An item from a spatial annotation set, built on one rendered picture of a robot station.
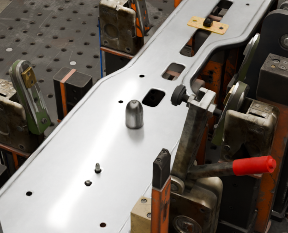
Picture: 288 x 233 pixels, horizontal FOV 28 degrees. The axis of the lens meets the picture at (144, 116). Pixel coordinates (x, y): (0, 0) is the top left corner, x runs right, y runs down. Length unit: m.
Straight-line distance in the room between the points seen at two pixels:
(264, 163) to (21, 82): 0.42
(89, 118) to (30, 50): 0.73
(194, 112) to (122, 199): 0.23
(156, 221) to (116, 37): 0.62
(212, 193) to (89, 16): 1.10
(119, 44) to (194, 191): 0.52
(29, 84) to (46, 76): 0.64
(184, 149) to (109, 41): 0.55
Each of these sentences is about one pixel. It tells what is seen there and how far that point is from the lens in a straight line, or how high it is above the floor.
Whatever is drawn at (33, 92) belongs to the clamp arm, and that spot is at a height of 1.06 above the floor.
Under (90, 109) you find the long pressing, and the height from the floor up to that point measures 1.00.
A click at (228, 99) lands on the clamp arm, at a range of 0.93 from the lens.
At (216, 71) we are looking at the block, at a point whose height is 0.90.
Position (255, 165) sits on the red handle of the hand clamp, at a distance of 0.76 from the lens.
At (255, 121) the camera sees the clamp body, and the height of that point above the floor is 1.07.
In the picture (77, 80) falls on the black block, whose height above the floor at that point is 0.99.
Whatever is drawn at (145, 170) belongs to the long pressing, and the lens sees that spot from 0.92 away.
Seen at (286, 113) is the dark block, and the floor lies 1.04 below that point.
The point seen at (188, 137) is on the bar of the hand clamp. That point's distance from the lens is 0.75.
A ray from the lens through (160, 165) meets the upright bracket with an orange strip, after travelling 0.67.
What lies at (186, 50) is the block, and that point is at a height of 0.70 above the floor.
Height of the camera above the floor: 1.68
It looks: 42 degrees down
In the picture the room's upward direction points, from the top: 1 degrees clockwise
